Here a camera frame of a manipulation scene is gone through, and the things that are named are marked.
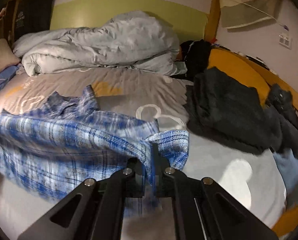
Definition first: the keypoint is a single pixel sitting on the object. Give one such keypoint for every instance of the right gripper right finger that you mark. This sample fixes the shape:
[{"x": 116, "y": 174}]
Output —
[{"x": 202, "y": 209}]

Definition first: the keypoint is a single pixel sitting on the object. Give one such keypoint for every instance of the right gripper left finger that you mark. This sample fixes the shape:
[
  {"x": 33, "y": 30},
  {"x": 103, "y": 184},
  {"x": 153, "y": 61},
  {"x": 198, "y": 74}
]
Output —
[{"x": 93, "y": 210}]

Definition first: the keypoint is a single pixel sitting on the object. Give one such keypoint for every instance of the blue white plaid shirt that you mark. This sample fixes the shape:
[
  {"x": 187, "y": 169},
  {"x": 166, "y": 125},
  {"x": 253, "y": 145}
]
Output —
[{"x": 50, "y": 150}]

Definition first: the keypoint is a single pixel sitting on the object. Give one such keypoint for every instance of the dark clothing by duvet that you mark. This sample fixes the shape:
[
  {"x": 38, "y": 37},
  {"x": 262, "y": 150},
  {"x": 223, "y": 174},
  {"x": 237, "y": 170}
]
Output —
[{"x": 195, "y": 55}]

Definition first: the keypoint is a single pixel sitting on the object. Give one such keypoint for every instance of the grey printed bed sheet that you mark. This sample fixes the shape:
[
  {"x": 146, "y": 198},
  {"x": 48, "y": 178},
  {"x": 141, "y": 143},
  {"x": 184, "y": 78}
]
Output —
[{"x": 145, "y": 96}]

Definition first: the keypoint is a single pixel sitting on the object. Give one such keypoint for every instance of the light blue garment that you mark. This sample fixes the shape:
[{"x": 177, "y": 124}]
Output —
[{"x": 287, "y": 165}]

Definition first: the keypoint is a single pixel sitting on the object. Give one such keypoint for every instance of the black jacket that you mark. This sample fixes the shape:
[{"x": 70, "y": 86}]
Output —
[{"x": 222, "y": 109}]

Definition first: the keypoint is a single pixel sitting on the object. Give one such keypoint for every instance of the black jeans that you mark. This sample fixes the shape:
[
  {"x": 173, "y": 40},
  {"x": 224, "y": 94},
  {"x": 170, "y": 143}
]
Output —
[{"x": 280, "y": 105}]

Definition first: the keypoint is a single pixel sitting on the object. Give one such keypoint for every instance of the orange yellow cushion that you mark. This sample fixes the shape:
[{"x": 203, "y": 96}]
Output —
[{"x": 238, "y": 69}]

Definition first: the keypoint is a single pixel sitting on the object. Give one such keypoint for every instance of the blue pillow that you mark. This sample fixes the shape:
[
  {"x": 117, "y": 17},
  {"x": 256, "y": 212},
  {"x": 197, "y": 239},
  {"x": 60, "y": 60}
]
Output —
[{"x": 6, "y": 75}]

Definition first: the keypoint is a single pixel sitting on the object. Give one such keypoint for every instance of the grey rumpled duvet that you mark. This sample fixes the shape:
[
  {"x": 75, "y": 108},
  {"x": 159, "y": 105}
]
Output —
[{"x": 133, "y": 40}]

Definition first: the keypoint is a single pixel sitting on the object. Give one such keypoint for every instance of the beige pillow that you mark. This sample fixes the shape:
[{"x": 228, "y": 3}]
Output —
[{"x": 0, "y": 57}]

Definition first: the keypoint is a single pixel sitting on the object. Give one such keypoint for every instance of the hanging patchwork curtain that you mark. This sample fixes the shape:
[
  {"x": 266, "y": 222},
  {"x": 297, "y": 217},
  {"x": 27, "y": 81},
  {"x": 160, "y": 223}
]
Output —
[{"x": 236, "y": 14}]

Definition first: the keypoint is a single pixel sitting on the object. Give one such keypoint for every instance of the black hanging garment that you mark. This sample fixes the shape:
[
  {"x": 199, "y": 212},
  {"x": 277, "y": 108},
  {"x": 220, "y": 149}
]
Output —
[{"x": 32, "y": 16}]

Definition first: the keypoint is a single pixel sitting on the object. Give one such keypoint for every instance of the wooden bed frame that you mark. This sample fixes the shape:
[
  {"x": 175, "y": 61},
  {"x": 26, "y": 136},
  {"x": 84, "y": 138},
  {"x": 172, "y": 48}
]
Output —
[{"x": 288, "y": 222}]

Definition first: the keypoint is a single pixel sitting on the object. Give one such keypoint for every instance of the white wall socket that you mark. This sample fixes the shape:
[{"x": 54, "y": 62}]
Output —
[{"x": 285, "y": 40}]

